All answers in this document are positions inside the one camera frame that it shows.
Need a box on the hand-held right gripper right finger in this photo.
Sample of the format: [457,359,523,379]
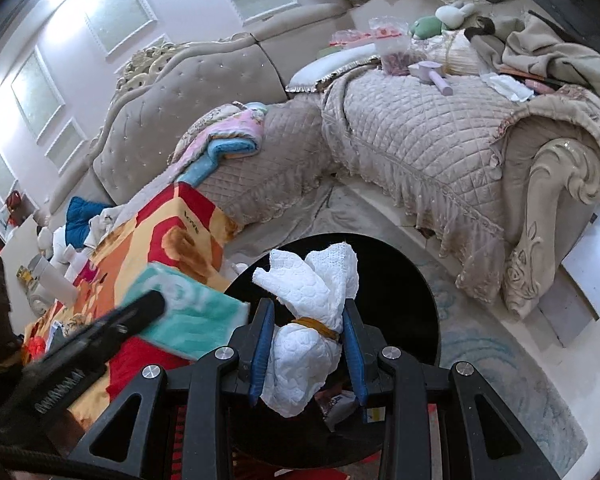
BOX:
[342,298,563,480]

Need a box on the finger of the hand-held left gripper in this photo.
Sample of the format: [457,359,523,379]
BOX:
[79,290,167,350]

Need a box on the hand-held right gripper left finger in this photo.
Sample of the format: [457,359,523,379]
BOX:
[67,297,277,480]

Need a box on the white tissue bundle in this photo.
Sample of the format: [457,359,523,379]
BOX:
[252,242,358,418]

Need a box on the teal tissue pack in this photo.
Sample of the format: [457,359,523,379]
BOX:
[140,265,248,361]

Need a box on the black trash can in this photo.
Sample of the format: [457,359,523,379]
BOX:
[220,232,441,468]

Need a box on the beige thermos bottle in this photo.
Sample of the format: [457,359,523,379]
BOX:
[39,265,81,303]

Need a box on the orange red printed blanket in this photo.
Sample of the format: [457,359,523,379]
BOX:
[22,182,248,480]

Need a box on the blue padded jacket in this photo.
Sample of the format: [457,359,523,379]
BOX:
[65,197,112,248]

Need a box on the beige plush bear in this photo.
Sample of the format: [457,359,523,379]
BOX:
[35,227,66,261]

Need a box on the white cabinet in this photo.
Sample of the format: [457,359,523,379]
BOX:
[2,220,46,306]

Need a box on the pale patterned rug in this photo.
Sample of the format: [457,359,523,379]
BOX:
[300,180,591,480]

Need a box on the folded pink blue blanket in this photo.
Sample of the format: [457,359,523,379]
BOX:
[177,102,266,188]

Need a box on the quilted beige sofa cover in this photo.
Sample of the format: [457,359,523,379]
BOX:
[195,67,600,306]

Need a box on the beige tufted sofa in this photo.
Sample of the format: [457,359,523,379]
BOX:
[32,0,600,321]

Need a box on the white board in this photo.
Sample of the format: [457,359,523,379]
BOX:
[560,210,600,348]

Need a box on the lilac plastic scoop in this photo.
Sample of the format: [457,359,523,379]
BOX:
[402,60,456,96]

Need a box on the white cushion with trim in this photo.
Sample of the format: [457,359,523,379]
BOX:
[285,42,381,93]

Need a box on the clear plastic bag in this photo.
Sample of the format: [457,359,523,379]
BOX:
[369,16,426,75]

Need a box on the white folded paper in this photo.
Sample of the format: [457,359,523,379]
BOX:
[480,72,536,102]

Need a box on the beige tasselled cushion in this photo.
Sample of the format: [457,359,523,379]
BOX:
[420,30,486,76]

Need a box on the green plush toy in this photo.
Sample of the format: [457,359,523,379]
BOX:
[411,15,448,40]

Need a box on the white plush toy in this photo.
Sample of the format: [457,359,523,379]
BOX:
[437,2,476,28]

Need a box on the beige throw blanket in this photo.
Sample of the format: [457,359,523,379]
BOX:
[500,12,600,106]

